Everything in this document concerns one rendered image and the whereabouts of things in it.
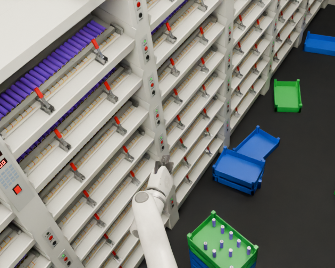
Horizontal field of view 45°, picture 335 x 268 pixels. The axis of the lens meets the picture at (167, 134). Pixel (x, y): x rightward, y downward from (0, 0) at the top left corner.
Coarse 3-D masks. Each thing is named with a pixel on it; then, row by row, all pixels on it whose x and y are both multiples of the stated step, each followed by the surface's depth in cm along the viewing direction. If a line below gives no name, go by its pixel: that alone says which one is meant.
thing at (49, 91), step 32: (96, 32) 144; (128, 32) 146; (32, 64) 131; (64, 64) 135; (96, 64) 138; (0, 96) 125; (32, 96) 125; (64, 96) 130; (0, 128) 118; (32, 128) 122
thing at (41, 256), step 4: (32, 248) 154; (36, 248) 153; (28, 252) 155; (32, 252) 153; (36, 252) 153; (40, 252) 153; (28, 256) 155; (36, 256) 155; (40, 256) 155; (44, 256) 155; (48, 256) 151; (24, 260) 154; (36, 260) 154; (40, 260) 154; (44, 260) 155; (48, 260) 155; (20, 264) 153; (32, 264) 153; (36, 264) 153; (40, 264) 154; (44, 264) 154; (48, 264) 154
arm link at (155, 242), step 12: (144, 192) 130; (132, 204) 129; (144, 204) 127; (144, 216) 124; (156, 216) 125; (144, 228) 123; (156, 228) 123; (144, 240) 123; (156, 240) 123; (168, 240) 125; (144, 252) 124; (156, 252) 122; (168, 252) 123; (156, 264) 120; (168, 264) 119
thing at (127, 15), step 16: (112, 0) 139; (128, 0) 135; (144, 0) 143; (128, 16) 140; (144, 16) 146; (144, 32) 150; (144, 64) 158; (144, 80) 163; (144, 96) 170; (160, 96) 179; (160, 112) 185; (160, 128) 191; (160, 160) 205; (176, 208) 252
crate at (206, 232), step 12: (216, 216) 213; (204, 228) 214; (216, 228) 213; (228, 228) 210; (192, 240) 210; (204, 240) 209; (216, 240) 209; (228, 240) 208; (204, 252) 200; (216, 252) 205; (228, 252) 204; (240, 252) 203; (252, 252) 203; (216, 264) 195; (228, 264) 200; (240, 264) 199
